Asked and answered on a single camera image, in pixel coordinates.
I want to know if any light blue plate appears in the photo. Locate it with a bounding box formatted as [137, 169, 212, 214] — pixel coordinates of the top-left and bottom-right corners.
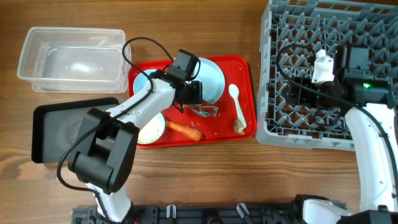
[194, 58, 225, 104]

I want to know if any red snack wrapper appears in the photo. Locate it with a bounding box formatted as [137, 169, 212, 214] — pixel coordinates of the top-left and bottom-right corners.
[186, 105, 220, 118]

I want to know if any light blue bowl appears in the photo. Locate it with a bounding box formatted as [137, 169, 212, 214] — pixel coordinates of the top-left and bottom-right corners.
[132, 73, 149, 93]

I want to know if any green bowl with rice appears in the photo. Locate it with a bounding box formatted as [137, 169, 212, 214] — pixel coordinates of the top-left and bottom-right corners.
[137, 113, 165, 144]

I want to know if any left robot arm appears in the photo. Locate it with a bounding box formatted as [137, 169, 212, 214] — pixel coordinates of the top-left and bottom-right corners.
[62, 67, 202, 223]

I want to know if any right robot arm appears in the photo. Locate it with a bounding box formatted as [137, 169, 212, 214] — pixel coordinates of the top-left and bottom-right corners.
[289, 78, 397, 223]

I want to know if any grey dishwasher rack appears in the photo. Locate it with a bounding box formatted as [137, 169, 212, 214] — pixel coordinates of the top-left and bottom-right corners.
[256, 0, 397, 151]

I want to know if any red serving tray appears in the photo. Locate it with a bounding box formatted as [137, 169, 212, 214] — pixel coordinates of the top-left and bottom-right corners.
[137, 55, 257, 148]

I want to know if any orange carrot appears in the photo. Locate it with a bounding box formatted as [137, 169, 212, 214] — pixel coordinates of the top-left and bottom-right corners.
[165, 121, 203, 141]

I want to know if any white plastic spoon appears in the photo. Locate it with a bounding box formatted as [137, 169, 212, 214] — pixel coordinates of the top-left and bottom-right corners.
[228, 83, 247, 128]

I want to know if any brown food scrap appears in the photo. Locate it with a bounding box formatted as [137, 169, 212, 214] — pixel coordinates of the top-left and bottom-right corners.
[234, 119, 245, 135]

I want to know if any clear plastic bin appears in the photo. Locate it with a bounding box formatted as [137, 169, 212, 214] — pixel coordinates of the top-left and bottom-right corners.
[17, 27, 131, 93]

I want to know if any black plastic tray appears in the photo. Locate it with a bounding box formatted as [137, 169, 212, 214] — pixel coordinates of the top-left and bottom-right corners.
[31, 97, 119, 164]

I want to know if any left black cable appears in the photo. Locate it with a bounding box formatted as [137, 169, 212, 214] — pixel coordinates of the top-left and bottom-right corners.
[56, 36, 175, 223]

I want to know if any black cable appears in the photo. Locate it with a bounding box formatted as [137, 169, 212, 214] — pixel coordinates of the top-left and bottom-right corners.
[56, 36, 175, 223]
[275, 43, 398, 200]

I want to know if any right black cable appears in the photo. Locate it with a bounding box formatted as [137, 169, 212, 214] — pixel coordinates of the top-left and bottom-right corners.
[275, 43, 398, 200]

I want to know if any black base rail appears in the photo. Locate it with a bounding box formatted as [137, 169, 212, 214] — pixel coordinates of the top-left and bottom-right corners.
[71, 203, 346, 224]

